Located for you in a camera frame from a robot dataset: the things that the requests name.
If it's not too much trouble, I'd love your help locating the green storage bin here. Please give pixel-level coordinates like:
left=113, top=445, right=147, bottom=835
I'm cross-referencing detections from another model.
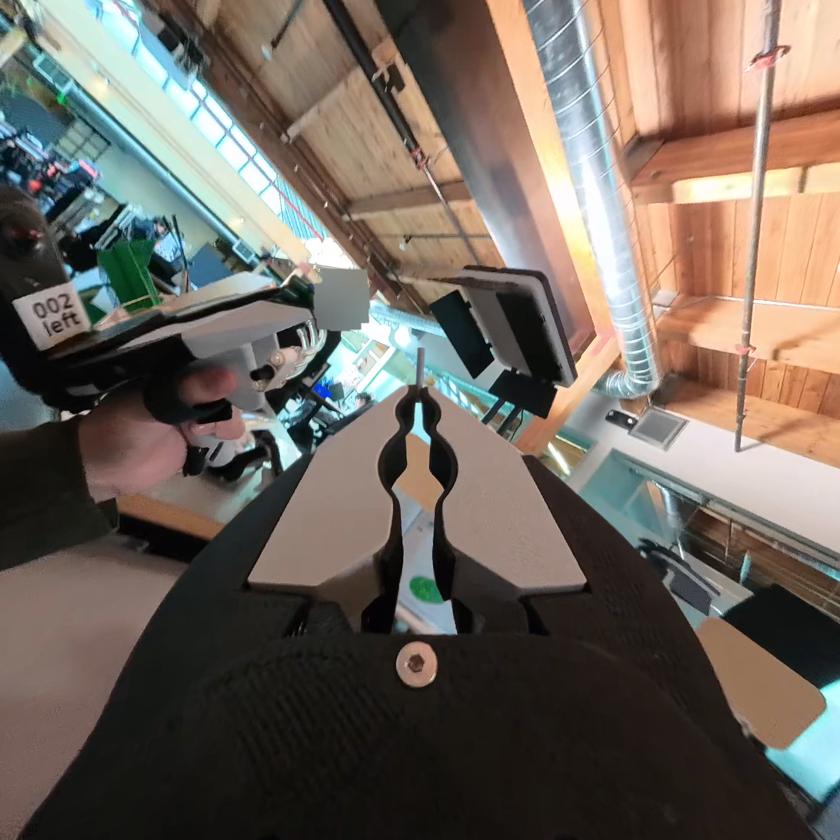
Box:
left=97, top=239, right=158, bottom=316

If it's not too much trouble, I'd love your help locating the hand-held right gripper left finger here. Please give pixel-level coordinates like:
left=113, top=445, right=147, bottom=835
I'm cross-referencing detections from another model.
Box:
left=248, top=386, right=416, bottom=633

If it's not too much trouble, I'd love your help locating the person's left forearm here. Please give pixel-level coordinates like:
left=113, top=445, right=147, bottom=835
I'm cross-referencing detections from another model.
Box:
left=0, top=416, right=122, bottom=572

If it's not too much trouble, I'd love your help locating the black grey panel device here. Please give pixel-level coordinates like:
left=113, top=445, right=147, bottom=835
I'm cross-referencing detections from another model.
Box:
left=430, top=266, right=578, bottom=417

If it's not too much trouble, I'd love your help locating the wall vent grille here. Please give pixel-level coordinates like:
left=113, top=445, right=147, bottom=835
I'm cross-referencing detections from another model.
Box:
left=630, top=410, right=689, bottom=450

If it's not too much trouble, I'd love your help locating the silver air duct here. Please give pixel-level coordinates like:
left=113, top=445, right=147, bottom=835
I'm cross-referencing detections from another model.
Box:
left=525, top=0, right=660, bottom=401

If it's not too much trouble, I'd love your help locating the tan book stand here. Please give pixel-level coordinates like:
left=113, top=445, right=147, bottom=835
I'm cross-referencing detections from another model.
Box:
left=696, top=617, right=826, bottom=750

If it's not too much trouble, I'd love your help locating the grey desk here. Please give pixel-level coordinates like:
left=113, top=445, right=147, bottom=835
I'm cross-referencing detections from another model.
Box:
left=0, top=538, right=217, bottom=840

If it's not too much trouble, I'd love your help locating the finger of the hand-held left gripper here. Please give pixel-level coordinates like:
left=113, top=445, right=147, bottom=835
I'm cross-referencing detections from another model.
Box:
left=172, top=298, right=322, bottom=362
left=154, top=272, right=316, bottom=311

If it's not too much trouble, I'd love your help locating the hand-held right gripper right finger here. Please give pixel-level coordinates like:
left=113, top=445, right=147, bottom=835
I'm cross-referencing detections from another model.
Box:
left=428, top=387, right=588, bottom=635

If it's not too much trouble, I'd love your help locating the wooden book stand white base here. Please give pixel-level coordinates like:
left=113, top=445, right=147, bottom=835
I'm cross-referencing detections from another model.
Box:
left=392, top=436, right=439, bottom=526

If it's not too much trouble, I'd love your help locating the person's left hand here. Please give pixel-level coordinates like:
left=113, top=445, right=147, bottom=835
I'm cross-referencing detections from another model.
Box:
left=79, top=364, right=247, bottom=503

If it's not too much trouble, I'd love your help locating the black ceiling conduit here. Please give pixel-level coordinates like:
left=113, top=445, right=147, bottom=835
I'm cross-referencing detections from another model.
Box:
left=325, top=0, right=473, bottom=263

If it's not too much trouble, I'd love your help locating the open instruction booklet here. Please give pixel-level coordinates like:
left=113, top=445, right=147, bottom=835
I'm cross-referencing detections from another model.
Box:
left=394, top=525, right=457, bottom=634

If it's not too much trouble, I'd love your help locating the metal sprinkler pipe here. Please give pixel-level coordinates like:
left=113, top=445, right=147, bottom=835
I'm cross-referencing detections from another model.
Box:
left=735, top=0, right=788, bottom=454

